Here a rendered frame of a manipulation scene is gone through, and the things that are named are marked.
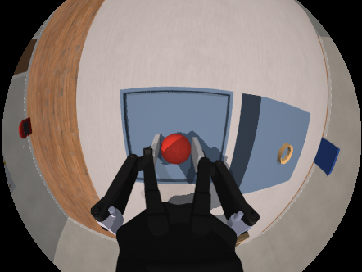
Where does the red ball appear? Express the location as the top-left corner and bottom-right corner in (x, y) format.
(161, 134), (191, 165)

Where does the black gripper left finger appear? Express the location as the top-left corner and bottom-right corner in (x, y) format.
(91, 134), (169, 238)

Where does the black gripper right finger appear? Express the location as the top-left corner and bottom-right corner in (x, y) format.
(189, 137), (260, 239)

